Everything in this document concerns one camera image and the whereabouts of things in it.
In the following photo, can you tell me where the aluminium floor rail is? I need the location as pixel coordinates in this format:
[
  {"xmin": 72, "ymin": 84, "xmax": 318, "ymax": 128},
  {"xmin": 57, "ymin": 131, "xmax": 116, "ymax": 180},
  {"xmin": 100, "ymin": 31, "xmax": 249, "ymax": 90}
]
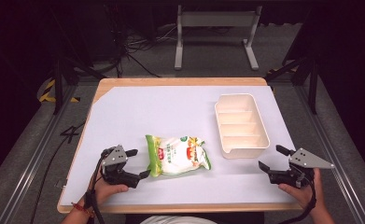
[
  {"xmin": 293, "ymin": 84, "xmax": 365, "ymax": 224},
  {"xmin": 0, "ymin": 85, "xmax": 77, "ymax": 224}
]

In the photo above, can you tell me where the red bracelet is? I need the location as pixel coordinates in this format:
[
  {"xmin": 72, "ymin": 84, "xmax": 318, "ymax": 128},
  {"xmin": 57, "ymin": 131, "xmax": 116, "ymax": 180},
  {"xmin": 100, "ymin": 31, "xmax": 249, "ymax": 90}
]
[{"xmin": 70, "ymin": 202, "xmax": 96, "ymax": 219}]

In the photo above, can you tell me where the grey metal stand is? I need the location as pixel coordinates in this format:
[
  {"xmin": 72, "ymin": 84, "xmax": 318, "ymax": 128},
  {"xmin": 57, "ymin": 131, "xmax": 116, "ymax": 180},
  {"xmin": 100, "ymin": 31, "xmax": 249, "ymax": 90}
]
[{"xmin": 174, "ymin": 4, "xmax": 264, "ymax": 72}]

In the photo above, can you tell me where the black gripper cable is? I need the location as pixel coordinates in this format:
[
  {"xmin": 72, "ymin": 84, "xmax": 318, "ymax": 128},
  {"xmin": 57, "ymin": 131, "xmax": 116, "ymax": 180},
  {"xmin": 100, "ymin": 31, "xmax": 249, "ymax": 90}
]
[
  {"xmin": 277, "ymin": 180, "xmax": 318, "ymax": 224},
  {"xmin": 83, "ymin": 148, "xmax": 107, "ymax": 224}
]

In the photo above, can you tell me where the black floor cable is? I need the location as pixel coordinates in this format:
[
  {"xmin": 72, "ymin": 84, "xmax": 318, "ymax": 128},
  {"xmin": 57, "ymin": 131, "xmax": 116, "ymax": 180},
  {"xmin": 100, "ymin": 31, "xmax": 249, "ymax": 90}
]
[{"xmin": 30, "ymin": 120, "xmax": 87, "ymax": 224}]

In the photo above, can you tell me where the green and white snack bag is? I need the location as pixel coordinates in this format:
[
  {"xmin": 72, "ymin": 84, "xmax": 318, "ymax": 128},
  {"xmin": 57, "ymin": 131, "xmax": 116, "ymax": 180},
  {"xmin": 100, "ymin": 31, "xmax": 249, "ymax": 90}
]
[{"xmin": 145, "ymin": 133, "xmax": 213, "ymax": 178}]

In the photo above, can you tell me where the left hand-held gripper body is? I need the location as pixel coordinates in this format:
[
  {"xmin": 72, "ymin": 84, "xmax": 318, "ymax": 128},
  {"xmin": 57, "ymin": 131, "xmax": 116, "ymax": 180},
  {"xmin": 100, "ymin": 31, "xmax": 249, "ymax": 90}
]
[{"xmin": 99, "ymin": 145, "xmax": 141, "ymax": 189}]

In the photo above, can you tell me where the person's left hand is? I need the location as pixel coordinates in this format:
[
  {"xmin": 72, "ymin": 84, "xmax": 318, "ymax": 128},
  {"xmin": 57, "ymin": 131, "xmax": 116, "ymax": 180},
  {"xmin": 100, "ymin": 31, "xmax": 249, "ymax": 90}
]
[{"xmin": 86, "ymin": 173, "xmax": 130, "ymax": 209}]

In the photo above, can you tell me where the bundle of black cables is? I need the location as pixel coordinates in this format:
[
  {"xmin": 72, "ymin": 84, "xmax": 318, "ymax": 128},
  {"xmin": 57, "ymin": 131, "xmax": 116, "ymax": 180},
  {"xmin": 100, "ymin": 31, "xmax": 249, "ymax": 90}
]
[{"xmin": 106, "ymin": 4, "xmax": 179, "ymax": 79}]

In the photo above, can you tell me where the person's right hand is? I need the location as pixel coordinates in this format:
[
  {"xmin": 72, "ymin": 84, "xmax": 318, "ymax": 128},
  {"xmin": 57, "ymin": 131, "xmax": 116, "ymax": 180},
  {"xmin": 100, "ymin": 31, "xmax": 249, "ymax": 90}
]
[{"xmin": 277, "ymin": 167, "xmax": 325, "ymax": 213}]

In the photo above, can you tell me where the person's white clothing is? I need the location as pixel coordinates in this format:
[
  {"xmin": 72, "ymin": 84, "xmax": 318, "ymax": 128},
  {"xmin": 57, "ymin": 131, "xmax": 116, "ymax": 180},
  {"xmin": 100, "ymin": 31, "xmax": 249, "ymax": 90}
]
[{"xmin": 139, "ymin": 215, "xmax": 218, "ymax": 224}]

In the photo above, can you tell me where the black metal stand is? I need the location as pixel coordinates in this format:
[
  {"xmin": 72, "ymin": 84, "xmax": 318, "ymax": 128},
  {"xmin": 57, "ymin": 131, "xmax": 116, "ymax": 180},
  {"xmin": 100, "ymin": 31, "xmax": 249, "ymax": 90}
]
[
  {"xmin": 49, "ymin": 6, "xmax": 107, "ymax": 116},
  {"xmin": 264, "ymin": 46, "xmax": 320, "ymax": 115}
]

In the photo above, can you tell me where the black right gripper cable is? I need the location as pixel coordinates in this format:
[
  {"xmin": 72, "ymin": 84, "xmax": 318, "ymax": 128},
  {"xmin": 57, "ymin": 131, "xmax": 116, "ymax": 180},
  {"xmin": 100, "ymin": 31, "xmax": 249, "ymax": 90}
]
[{"xmin": 277, "ymin": 180, "xmax": 318, "ymax": 224}]

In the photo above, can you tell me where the beige plastic divided container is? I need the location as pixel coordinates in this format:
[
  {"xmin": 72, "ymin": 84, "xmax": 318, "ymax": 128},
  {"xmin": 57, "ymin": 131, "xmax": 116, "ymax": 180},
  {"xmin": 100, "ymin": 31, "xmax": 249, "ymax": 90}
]
[{"xmin": 214, "ymin": 92, "xmax": 271, "ymax": 160}]

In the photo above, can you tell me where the white table mat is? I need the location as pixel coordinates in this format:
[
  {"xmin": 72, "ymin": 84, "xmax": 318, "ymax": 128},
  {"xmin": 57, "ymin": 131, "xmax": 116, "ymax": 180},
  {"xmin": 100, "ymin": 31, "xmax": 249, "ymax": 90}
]
[{"xmin": 60, "ymin": 85, "xmax": 302, "ymax": 207}]

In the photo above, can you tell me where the yellow and black hazard tape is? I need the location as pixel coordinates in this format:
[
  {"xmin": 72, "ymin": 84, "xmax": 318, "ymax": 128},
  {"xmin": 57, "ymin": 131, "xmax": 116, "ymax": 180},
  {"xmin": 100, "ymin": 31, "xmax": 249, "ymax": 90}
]
[{"xmin": 38, "ymin": 78, "xmax": 80, "ymax": 104}]

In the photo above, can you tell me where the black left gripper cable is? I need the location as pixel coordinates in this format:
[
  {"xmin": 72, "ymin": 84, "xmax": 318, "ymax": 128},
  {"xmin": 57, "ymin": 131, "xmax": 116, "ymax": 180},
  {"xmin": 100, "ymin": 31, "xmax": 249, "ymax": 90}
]
[{"xmin": 83, "ymin": 148, "xmax": 107, "ymax": 224}]

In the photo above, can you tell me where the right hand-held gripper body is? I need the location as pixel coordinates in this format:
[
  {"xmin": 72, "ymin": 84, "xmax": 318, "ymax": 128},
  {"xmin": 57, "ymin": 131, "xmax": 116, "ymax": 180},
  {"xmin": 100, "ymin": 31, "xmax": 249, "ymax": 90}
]
[{"xmin": 267, "ymin": 147, "xmax": 336, "ymax": 189}]

